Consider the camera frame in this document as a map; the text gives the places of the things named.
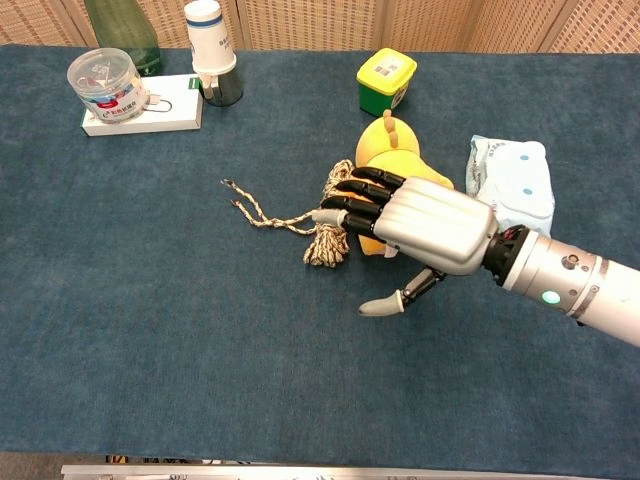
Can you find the clear plastic clip jar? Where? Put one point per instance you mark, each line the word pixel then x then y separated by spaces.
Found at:
pixel 107 85

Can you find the blue table cloth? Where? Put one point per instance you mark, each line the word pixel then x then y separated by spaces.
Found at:
pixel 200 325

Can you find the yellow plush dinosaur toy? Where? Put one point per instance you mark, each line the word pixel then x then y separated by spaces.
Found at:
pixel 385 142

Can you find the aluminium frame rail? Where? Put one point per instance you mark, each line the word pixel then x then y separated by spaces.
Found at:
pixel 300 472

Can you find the white wet wipes pack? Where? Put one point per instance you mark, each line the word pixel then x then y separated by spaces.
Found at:
pixel 515 185

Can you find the green glass bottle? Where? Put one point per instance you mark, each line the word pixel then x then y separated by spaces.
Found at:
pixel 125 30

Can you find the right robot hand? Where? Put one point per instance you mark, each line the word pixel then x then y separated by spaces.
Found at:
pixel 435 225

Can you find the white flat cardboard box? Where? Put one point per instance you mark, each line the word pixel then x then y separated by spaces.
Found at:
pixel 175 107

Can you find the wicker folding screen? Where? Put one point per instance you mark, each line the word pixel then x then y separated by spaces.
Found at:
pixel 320 22

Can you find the green container with yellow lid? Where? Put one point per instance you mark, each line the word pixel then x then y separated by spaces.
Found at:
pixel 385 80

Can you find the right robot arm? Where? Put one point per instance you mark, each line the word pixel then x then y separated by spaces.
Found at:
pixel 565 280

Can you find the dark glass cup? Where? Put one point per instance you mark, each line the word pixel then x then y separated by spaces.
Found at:
pixel 230 90

